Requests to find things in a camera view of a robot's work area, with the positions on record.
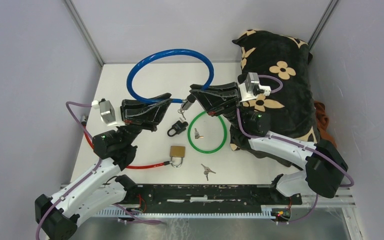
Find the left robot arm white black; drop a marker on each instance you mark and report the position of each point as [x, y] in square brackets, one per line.
[60, 214]

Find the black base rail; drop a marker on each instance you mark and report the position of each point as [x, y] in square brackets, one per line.
[209, 200]

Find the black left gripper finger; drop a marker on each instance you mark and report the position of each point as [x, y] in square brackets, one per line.
[153, 113]
[127, 104]

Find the green cable lock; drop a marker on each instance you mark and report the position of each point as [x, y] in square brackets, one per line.
[207, 151]

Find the black padlock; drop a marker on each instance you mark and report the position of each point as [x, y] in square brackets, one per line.
[177, 128]

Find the brass padlock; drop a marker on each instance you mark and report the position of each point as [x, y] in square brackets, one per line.
[177, 154]

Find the silver keys of blue lock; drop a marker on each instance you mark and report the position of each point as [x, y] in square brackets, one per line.
[181, 111]

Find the red cable lock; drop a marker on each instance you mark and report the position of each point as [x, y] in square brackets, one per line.
[84, 120]

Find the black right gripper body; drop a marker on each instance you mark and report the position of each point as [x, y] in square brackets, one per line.
[231, 114]

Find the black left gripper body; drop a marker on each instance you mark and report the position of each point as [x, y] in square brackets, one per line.
[136, 128]

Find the brown cloth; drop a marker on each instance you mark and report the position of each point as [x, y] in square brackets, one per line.
[323, 121]

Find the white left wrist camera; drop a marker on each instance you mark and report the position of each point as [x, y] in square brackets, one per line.
[108, 115]

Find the blue cable lock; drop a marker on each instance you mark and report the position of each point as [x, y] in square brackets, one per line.
[164, 54]

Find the silver keys of green lock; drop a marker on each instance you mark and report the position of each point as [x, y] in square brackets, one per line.
[197, 135]

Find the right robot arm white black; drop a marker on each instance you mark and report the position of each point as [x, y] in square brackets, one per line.
[321, 167]

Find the silver keys of brass padlock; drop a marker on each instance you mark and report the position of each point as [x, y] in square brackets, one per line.
[207, 171]

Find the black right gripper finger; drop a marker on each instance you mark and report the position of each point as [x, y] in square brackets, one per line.
[231, 88]
[208, 100]

